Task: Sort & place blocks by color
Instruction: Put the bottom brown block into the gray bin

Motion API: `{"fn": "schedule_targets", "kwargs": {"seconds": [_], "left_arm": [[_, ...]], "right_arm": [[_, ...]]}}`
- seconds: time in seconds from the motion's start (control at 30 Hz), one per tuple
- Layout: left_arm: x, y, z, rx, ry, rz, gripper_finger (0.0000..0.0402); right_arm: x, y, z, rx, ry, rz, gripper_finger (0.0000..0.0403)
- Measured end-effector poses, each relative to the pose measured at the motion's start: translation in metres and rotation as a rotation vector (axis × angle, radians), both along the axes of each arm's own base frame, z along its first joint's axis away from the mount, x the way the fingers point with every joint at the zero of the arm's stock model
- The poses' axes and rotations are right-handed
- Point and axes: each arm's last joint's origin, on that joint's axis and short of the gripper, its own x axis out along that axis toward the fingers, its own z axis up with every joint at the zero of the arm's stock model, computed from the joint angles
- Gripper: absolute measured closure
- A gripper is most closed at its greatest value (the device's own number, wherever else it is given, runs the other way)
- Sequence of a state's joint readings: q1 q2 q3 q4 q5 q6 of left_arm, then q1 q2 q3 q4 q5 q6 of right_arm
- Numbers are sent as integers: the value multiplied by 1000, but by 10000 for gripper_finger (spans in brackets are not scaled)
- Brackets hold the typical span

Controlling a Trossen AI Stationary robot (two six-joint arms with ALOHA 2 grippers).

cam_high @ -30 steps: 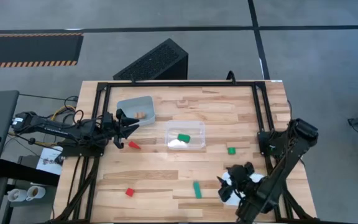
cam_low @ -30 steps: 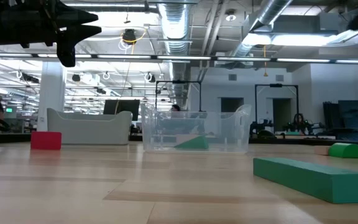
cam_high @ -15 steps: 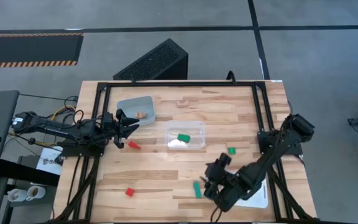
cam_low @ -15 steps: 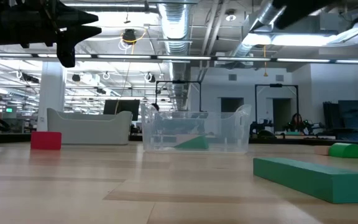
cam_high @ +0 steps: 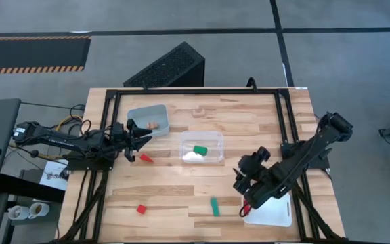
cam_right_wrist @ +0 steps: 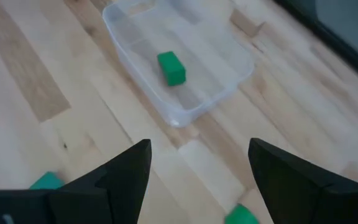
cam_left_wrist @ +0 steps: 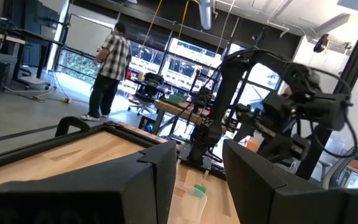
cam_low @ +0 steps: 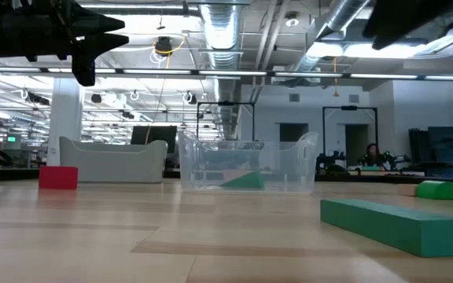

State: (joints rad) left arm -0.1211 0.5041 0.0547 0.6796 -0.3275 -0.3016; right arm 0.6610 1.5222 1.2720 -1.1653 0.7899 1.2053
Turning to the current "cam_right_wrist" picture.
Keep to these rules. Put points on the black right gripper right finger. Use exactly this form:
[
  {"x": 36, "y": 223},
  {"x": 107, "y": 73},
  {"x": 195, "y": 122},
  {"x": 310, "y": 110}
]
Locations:
[{"x": 294, "y": 193}]

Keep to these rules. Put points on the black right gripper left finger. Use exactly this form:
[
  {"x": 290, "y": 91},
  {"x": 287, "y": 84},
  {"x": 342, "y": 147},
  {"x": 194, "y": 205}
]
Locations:
[{"x": 117, "y": 193}]

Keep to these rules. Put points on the small green block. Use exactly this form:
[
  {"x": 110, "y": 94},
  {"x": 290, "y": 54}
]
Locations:
[{"x": 240, "y": 215}]

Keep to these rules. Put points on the green cuboid block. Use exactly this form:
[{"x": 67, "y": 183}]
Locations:
[{"x": 172, "y": 68}]

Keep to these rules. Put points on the long teal green block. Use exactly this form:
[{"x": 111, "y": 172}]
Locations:
[{"x": 47, "y": 182}]

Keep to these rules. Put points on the clear plastic bin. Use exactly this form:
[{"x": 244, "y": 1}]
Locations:
[{"x": 213, "y": 62}]

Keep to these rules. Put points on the black aluminium rig frame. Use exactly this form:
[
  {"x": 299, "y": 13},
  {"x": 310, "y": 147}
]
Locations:
[{"x": 337, "y": 42}]

